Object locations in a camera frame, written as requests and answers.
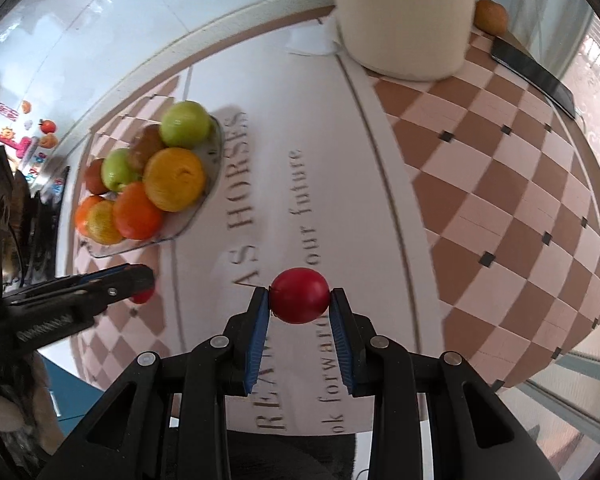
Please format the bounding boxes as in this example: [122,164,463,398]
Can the red cherry tomato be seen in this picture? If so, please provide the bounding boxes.
[129,287,155,304]
[268,268,329,324]

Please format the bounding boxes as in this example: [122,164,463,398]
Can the small orange tangerine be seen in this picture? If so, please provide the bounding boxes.
[74,195,104,237]

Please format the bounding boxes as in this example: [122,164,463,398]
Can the large orange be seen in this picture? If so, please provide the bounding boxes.
[112,181,164,240]

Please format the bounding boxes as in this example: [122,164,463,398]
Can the white folded tissue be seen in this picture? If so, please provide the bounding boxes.
[286,14,341,56]

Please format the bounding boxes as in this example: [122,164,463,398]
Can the yellow bumpy citrus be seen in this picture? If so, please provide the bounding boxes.
[87,200,124,245]

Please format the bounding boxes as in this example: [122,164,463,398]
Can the dark red plum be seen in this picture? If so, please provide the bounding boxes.
[84,158,108,195]

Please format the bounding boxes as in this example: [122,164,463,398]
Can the red brown apple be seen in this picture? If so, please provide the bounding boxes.
[126,124,166,174]

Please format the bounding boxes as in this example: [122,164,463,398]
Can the black induction cooktop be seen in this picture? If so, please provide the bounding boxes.
[3,166,70,292]

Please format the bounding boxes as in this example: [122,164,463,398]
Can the checkered brown pink mat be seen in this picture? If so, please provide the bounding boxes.
[71,18,600,430]

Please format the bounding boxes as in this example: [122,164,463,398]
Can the small green apple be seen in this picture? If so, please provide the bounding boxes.
[100,148,140,193]

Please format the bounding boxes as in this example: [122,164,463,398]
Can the floral ceramic oval plate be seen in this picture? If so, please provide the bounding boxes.
[79,116,225,258]

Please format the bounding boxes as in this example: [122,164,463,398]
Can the brown egg behind holder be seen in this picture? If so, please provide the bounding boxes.
[474,0,508,36]

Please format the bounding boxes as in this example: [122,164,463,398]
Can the large green apple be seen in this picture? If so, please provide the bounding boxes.
[160,101,211,150]

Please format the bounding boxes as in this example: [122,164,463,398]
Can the black smartphone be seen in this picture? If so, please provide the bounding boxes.
[491,37,577,120]

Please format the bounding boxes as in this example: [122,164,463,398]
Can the beige cylindrical utensil holder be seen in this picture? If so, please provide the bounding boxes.
[335,0,476,81]

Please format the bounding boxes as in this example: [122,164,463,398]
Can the blue lower cabinet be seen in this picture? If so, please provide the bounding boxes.
[42,350,102,436]

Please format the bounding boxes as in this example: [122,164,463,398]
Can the yellow round fruit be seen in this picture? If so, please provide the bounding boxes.
[143,148,207,212]

